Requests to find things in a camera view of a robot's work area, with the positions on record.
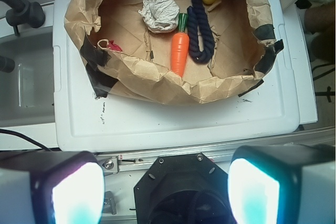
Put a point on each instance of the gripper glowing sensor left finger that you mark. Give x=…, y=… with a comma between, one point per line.
x=51, y=187

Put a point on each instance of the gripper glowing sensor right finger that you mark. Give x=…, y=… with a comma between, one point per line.
x=283, y=184

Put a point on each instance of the crumpled white paper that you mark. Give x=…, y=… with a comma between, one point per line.
x=160, y=16

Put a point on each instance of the white plastic lid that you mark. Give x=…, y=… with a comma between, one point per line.
x=116, y=123

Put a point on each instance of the clear plastic bin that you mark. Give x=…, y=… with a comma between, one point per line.
x=27, y=93

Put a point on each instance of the red cloth piece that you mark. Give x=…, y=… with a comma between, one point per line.
x=114, y=46

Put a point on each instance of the orange toy carrot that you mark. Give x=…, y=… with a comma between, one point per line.
x=179, y=46

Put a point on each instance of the brown paper bag tray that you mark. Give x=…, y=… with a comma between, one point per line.
x=245, y=51

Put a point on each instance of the aluminium rail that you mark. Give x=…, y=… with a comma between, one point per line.
x=217, y=152

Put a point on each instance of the black octagonal mount plate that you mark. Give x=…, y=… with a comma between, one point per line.
x=183, y=189

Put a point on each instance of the black clamp handle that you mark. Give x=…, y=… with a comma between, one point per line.
x=24, y=12

